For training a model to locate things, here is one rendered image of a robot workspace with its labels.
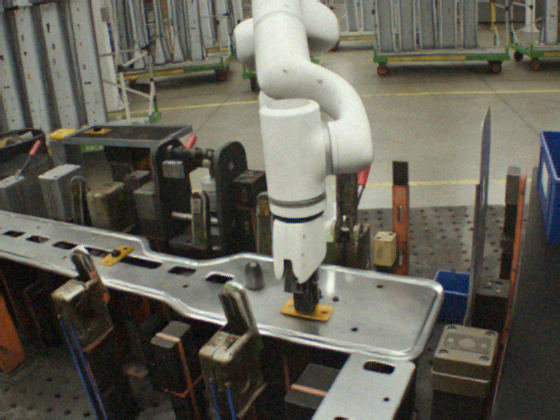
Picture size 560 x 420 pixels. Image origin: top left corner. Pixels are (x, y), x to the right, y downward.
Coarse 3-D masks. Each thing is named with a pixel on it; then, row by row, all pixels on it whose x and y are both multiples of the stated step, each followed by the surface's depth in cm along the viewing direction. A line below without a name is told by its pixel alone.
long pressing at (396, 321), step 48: (0, 240) 129; (96, 240) 123; (144, 240) 120; (144, 288) 103; (192, 288) 101; (336, 288) 96; (384, 288) 94; (432, 288) 92; (288, 336) 86; (336, 336) 84; (384, 336) 82
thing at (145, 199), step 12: (144, 192) 126; (144, 204) 127; (144, 216) 129; (156, 216) 127; (144, 228) 131; (156, 228) 129; (156, 240) 132; (168, 240) 133; (168, 252) 133; (156, 264) 135
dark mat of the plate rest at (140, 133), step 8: (88, 128) 156; (112, 128) 152; (120, 128) 151; (128, 128) 150; (136, 128) 149; (144, 128) 148; (152, 128) 147; (160, 128) 146; (168, 128) 144; (176, 128) 143; (72, 136) 150; (80, 136) 149; (88, 136) 148; (96, 136) 147; (104, 136) 145; (112, 136) 144; (120, 136) 143; (128, 136) 142; (136, 136) 141; (144, 136) 140; (152, 136) 139; (160, 136) 138; (168, 136) 137
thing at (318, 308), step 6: (288, 300) 93; (288, 306) 92; (318, 306) 90; (324, 306) 90; (330, 306) 90; (288, 312) 90; (294, 312) 90; (300, 312) 89; (306, 312) 89; (312, 312) 89; (318, 312) 89; (330, 312) 88; (312, 318) 88; (318, 318) 87; (324, 318) 87
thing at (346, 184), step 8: (336, 176) 100; (344, 176) 100; (352, 176) 98; (336, 184) 100; (344, 184) 101; (352, 184) 99; (336, 192) 101; (344, 192) 101; (352, 192) 99; (336, 200) 101; (344, 200) 101; (352, 200) 100; (336, 208) 102; (344, 208) 102; (352, 208) 100; (336, 216) 102; (352, 216) 101; (336, 224) 102; (352, 224) 101; (336, 232) 103; (352, 232) 101; (352, 240) 102
